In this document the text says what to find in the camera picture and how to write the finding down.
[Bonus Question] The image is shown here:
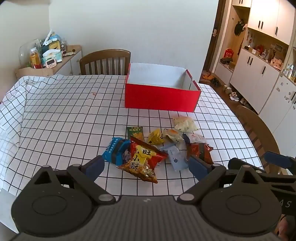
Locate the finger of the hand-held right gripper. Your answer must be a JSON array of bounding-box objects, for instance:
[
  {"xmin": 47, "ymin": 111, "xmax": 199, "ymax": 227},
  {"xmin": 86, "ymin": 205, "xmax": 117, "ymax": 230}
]
[
  {"xmin": 228, "ymin": 158, "xmax": 266, "ymax": 174},
  {"xmin": 264, "ymin": 151, "xmax": 296, "ymax": 170}
]

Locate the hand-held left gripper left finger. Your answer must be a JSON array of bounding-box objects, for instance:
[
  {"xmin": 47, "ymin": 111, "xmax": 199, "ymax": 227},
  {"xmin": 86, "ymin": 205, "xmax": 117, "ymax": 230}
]
[{"xmin": 31, "ymin": 155, "xmax": 116, "ymax": 205}]

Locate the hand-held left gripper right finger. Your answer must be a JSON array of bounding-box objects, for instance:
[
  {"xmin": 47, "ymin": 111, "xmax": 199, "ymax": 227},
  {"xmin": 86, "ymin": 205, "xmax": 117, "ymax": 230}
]
[{"xmin": 177, "ymin": 156, "xmax": 264, "ymax": 205}]

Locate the clear pastry packet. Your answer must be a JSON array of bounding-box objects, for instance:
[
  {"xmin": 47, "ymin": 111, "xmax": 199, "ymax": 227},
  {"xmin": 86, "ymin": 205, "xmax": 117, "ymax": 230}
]
[{"xmin": 162, "ymin": 128, "xmax": 184, "ymax": 143}]

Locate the red and yellow snack bag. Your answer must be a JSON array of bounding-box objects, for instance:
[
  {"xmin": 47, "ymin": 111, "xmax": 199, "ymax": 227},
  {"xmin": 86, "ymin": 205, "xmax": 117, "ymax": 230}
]
[{"xmin": 116, "ymin": 137, "xmax": 168, "ymax": 184}]

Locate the yellow snack packet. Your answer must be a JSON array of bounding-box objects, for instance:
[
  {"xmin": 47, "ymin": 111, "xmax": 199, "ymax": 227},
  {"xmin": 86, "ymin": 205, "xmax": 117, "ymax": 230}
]
[{"xmin": 148, "ymin": 128, "xmax": 165, "ymax": 146}]

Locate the green biscuit packet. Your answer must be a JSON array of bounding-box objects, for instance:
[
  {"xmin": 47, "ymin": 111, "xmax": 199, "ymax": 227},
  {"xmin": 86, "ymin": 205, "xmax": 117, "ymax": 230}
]
[{"xmin": 127, "ymin": 126, "xmax": 144, "ymax": 142}]

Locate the red cardboard box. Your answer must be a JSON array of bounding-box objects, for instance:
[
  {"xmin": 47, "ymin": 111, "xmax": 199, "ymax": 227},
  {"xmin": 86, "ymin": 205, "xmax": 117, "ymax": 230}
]
[{"xmin": 125, "ymin": 62, "xmax": 201, "ymax": 113}]

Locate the person's right hand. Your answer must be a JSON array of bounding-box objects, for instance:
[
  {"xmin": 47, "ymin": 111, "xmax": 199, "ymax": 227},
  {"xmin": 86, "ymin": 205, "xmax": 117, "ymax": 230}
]
[{"xmin": 279, "ymin": 215, "xmax": 292, "ymax": 241}]

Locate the dark red snack packet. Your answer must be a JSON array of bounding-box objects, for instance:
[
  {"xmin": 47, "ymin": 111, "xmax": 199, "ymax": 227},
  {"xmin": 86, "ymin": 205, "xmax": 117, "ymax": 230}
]
[{"xmin": 186, "ymin": 142, "xmax": 213, "ymax": 164}]

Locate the light blue snack packet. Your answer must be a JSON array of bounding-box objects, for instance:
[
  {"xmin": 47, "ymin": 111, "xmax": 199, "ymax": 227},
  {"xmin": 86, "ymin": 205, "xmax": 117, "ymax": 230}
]
[{"xmin": 159, "ymin": 143, "xmax": 189, "ymax": 171}]

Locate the wooden chair with curved back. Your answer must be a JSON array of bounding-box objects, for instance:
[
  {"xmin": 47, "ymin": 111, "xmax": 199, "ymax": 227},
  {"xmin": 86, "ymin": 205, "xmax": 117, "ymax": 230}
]
[{"xmin": 236, "ymin": 105, "xmax": 281, "ymax": 174}]

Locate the pale packet with green leaves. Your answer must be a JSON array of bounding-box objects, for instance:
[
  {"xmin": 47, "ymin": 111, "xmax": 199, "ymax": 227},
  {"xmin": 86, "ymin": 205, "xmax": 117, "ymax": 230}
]
[{"xmin": 173, "ymin": 116, "xmax": 199, "ymax": 132}]

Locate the white tall cabinet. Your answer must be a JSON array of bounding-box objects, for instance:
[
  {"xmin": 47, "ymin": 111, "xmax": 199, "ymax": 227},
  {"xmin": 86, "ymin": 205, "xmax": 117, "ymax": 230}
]
[{"xmin": 258, "ymin": 75, "xmax": 296, "ymax": 139}]

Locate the checkered tablecloth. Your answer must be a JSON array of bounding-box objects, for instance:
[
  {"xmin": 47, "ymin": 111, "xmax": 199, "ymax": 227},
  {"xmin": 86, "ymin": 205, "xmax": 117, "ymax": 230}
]
[{"xmin": 0, "ymin": 75, "xmax": 264, "ymax": 202}]

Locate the pair of white shoes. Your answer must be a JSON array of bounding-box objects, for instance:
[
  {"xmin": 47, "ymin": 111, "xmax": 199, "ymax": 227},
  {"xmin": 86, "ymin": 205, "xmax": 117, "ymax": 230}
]
[{"xmin": 223, "ymin": 85, "xmax": 240, "ymax": 102}]

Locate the white lower cabinet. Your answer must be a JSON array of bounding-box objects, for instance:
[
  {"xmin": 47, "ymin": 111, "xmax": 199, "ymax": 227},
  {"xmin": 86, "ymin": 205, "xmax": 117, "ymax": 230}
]
[{"xmin": 229, "ymin": 47, "xmax": 287, "ymax": 114}]

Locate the pair of brown shoes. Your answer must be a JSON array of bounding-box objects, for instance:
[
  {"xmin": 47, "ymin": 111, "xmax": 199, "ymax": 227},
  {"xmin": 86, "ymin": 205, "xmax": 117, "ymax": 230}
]
[{"xmin": 201, "ymin": 74, "xmax": 221, "ymax": 88}]

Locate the wooden slat-back chair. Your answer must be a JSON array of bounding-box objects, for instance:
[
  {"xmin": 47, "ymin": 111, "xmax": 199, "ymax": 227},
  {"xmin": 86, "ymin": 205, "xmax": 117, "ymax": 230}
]
[{"xmin": 79, "ymin": 49, "xmax": 131, "ymax": 76}]

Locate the wooden side shelf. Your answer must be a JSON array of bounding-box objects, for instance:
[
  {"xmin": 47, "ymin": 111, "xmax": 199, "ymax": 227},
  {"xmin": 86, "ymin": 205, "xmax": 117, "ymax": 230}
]
[{"xmin": 15, "ymin": 45, "xmax": 82, "ymax": 78}]

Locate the tissue pack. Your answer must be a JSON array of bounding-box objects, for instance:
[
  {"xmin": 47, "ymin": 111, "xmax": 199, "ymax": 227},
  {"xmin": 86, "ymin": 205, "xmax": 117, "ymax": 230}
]
[{"xmin": 42, "ymin": 50, "xmax": 63, "ymax": 64}]

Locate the orange drink bottle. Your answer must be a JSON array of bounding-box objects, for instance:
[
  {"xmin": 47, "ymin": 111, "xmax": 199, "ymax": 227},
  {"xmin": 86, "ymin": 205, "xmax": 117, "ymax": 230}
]
[{"xmin": 30, "ymin": 47, "xmax": 43, "ymax": 69}]

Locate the yellow box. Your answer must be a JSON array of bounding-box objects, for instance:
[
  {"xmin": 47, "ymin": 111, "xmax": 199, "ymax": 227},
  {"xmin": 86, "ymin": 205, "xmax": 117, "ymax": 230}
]
[{"xmin": 47, "ymin": 40, "xmax": 61, "ymax": 51}]

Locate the black hat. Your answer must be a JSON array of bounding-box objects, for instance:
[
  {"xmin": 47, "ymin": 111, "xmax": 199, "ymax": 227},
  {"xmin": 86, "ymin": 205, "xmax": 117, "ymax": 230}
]
[{"xmin": 234, "ymin": 20, "xmax": 247, "ymax": 37}]

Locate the white upper cabinet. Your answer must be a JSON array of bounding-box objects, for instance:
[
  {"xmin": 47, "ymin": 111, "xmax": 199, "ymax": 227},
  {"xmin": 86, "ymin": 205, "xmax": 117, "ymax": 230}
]
[{"xmin": 247, "ymin": 0, "xmax": 296, "ymax": 45}]

